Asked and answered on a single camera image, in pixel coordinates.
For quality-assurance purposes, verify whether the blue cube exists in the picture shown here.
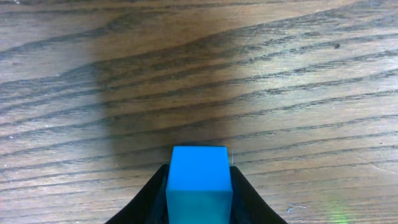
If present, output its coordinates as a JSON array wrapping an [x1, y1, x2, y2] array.
[[165, 146, 234, 224]]

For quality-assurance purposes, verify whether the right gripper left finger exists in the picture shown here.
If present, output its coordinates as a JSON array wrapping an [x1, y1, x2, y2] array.
[[104, 163, 170, 224]]

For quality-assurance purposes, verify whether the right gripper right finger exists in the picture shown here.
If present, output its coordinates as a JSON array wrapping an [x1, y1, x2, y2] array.
[[229, 166, 289, 224]]

